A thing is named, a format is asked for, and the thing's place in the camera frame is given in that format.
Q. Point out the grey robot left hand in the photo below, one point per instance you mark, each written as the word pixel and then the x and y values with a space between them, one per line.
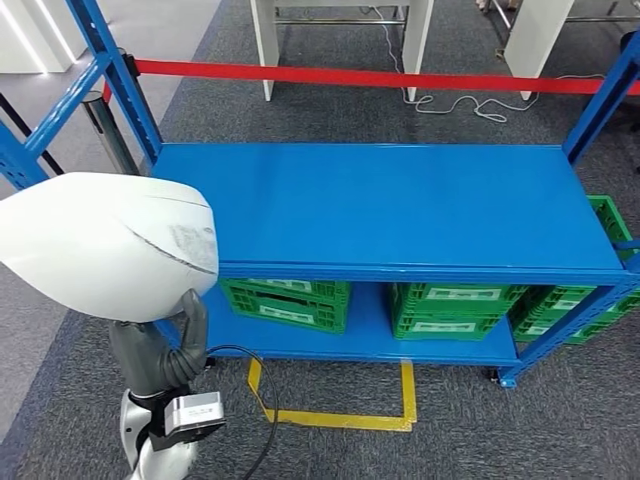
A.
pixel 145 358

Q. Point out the white plastic shell part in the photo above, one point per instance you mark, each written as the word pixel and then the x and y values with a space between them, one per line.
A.
pixel 100 245

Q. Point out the blue metal shelf rack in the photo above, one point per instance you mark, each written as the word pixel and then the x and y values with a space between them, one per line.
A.
pixel 400 212

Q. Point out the green plastic crate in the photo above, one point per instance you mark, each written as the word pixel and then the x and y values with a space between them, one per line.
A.
pixel 240 305
pixel 404 324
pixel 530 311
pixel 607 222

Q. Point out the black pole with round base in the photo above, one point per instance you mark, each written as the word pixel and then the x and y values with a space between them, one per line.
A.
pixel 55 166

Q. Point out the white desk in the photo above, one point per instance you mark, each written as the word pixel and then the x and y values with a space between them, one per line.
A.
pixel 535 40
pixel 265 40

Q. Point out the white display plinth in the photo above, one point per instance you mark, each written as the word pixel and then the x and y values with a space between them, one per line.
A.
pixel 25 33

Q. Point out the red barrier belt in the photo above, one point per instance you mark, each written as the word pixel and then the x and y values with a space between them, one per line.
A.
pixel 350 77

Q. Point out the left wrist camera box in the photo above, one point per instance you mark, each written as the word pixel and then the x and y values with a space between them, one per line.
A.
pixel 192 414

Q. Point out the chrome stanchion post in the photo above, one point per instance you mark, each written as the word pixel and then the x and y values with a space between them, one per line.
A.
pixel 130 65
pixel 107 132

